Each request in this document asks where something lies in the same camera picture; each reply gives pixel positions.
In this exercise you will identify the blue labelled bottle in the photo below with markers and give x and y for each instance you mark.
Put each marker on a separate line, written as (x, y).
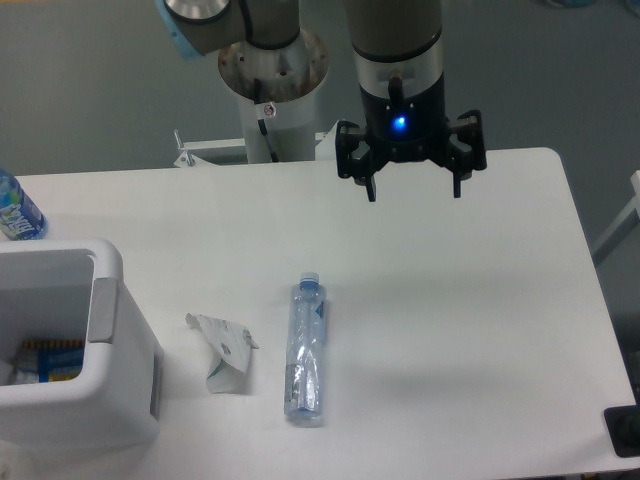
(21, 219)

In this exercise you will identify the white trash can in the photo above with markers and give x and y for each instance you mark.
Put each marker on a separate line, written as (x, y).
(74, 289)

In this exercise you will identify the white frame at right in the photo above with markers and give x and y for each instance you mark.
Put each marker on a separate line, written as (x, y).
(619, 228)

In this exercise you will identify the white pedestal base frame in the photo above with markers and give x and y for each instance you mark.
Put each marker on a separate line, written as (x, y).
(210, 150)

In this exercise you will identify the blue snack wrapper in bin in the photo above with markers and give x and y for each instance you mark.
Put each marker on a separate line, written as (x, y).
(45, 361)

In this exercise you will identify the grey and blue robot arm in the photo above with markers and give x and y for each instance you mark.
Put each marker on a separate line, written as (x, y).
(397, 45)

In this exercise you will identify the white paper carton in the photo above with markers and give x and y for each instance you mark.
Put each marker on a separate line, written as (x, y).
(232, 345)

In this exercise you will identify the clear plastic water bottle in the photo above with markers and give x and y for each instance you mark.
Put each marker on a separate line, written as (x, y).
(305, 351)

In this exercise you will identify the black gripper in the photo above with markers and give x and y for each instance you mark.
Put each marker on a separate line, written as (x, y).
(413, 131)

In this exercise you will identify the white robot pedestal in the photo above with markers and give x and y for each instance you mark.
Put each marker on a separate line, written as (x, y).
(275, 90)

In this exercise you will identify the black device at table edge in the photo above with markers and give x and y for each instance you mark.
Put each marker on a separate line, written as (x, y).
(623, 426)

